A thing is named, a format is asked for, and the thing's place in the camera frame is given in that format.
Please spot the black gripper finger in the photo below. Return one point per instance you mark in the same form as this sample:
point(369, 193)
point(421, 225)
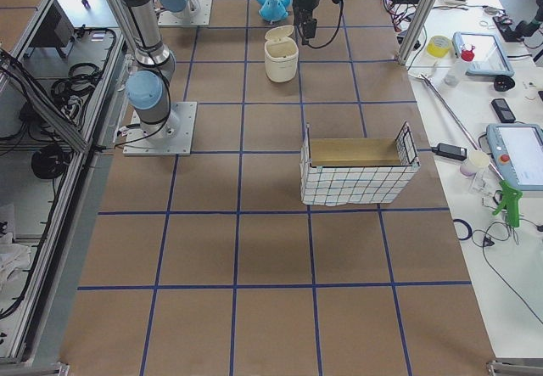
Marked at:
point(309, 30)
point(299, 29)

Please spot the white lidded trash can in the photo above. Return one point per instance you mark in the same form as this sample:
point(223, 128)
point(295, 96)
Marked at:
point(281, 54)

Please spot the blue teddy bear plush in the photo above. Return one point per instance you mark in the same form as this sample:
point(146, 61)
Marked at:
point(274, 10)

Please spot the yellow tape roll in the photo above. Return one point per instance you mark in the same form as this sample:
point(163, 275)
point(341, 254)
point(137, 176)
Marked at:
point(438, 46)

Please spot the clear bottle red cap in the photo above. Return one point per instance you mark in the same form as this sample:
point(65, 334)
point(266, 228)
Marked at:
point(458, 70)

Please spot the blue teach pendant far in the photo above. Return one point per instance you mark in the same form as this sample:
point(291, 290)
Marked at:
point(490, 59)

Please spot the blue teach pendant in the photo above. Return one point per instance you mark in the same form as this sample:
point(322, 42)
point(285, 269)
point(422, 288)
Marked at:
point(517, 152)
point(490, 59)

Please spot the black power adapter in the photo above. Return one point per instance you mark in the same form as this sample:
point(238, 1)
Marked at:
point(450, 151)

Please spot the paper cup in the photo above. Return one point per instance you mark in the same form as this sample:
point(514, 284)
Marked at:
point(476, 161)

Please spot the blue teach pendant near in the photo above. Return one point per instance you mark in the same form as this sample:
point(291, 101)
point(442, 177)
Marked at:
point(517, 152)

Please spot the green plastic clamp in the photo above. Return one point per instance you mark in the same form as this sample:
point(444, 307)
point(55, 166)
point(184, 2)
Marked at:
point(510, 197)

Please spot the aluminium frame post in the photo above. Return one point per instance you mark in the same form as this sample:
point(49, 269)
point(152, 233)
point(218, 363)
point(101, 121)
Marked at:
point(415, 28)

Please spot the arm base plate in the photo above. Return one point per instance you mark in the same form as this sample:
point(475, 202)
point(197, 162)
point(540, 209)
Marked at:
point(202, 18)
point(175, 137)

